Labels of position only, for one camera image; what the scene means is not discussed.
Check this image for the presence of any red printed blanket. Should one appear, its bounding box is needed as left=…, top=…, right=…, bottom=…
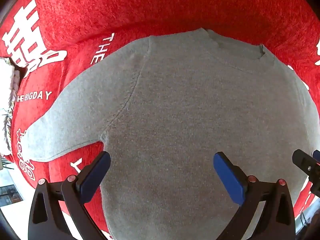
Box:
left=0, top=0, right=320, bottom=240

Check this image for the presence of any white fringed cloth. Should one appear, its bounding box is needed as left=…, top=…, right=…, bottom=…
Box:
left=0, top=57, right=22, bottom=157

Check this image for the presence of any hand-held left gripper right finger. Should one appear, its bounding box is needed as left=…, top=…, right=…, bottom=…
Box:
left=213, top=151, right=296, bottom=240

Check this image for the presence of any grey sweater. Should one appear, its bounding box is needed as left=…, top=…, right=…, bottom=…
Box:
left=25, top=27, right=320, bottom=240

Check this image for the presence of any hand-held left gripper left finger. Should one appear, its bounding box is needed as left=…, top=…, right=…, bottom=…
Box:
left=28, top=151, right=111, bottom=240

